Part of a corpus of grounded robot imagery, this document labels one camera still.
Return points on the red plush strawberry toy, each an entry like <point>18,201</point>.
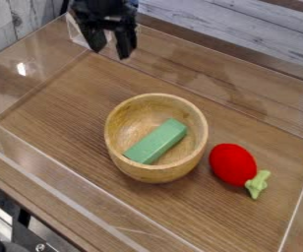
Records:
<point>234,166</point>

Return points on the black table leg bracket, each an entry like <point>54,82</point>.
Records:
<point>24,237</point>

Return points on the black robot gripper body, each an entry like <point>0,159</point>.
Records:
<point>104,14</point>

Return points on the green rectangular block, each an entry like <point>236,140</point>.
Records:
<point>157,142</point>

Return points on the clear acrylic corner bracket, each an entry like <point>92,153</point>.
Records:
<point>74,32</point>

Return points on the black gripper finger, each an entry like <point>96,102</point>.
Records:
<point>125,41</point>
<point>92,31</point>

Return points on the clear acrylic tray walls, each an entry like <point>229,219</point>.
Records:
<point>59,90</point>

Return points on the brown wooden bowl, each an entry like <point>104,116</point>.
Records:
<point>133,119</point>

